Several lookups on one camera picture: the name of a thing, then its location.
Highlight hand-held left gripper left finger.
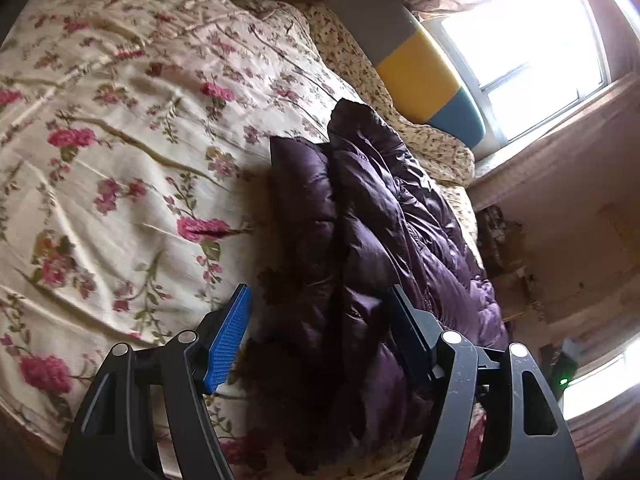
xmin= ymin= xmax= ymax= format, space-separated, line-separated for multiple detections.
xmin=57 ymin=284 xmax=252 ymax=480

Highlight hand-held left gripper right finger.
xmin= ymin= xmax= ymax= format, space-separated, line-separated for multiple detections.
xmin=387 ymin=285 xmax=583 ymax=480

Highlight purple down jacket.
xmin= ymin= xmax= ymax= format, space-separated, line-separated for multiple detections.
xmin=245 ymin=97 xmax=508 ymax=476

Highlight pink ruffled blanket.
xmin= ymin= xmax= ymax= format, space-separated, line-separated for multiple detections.
xmin=467 ymin=407 xmax=488 ymax=478

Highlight cluttered side table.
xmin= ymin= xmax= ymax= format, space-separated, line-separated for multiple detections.
xmin=475 ymin=204 xmax=533 ymax=283

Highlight black device with green light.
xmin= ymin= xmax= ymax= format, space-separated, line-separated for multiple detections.
xmin=542 ymin=337 xmax=582 ymax=403

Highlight small side window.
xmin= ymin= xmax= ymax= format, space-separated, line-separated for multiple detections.
xmin=562 ymin=347 xmax=640 ymax=423

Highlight bed with floral sheet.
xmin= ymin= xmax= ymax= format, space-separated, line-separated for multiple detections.
xmin=0 ymin=0 xmax=488 ymax=480

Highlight grey yellow teal headboard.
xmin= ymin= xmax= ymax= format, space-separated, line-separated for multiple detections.
xmin=322 ymin=0 xmax=488 ymax=150

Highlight small-floral pillow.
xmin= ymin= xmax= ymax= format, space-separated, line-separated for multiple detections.
xmin=235 ymin=0 xmax=476 ymax=186

